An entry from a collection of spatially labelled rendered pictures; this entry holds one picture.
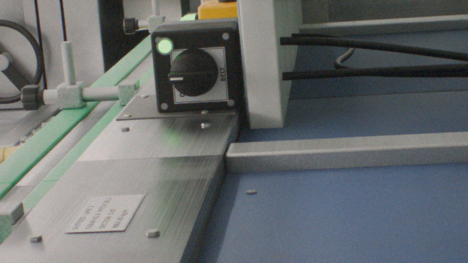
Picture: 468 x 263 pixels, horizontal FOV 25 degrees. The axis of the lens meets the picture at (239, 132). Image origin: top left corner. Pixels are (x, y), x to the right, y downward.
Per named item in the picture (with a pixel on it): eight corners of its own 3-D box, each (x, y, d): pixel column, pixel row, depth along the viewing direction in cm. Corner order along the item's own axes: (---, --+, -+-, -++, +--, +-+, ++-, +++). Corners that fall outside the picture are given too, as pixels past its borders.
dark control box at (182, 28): (249, 93, 108) (168, 97, 109) (244, 16, 107) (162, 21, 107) (243, 110, 100) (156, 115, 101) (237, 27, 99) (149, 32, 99)
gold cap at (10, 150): (29, 143, 156) (0, 144, 156) (22, 147, 152) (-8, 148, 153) (32, 167, 156) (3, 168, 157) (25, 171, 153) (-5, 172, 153)
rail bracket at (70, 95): (145, 99, 119) (30, 106, 120) (140, 35, 117) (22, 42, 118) (139, 107, 115) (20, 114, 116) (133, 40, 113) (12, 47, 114)
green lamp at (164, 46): (171, 52, 100) (159, 52, 100) (170, 39, 99) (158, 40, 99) (171, 53, 99) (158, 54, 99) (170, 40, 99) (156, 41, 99)
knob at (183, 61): (220, 93, 100) (216, 100, 97) (173, 96, 101) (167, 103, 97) (216, 46, 99) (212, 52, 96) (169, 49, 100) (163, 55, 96)
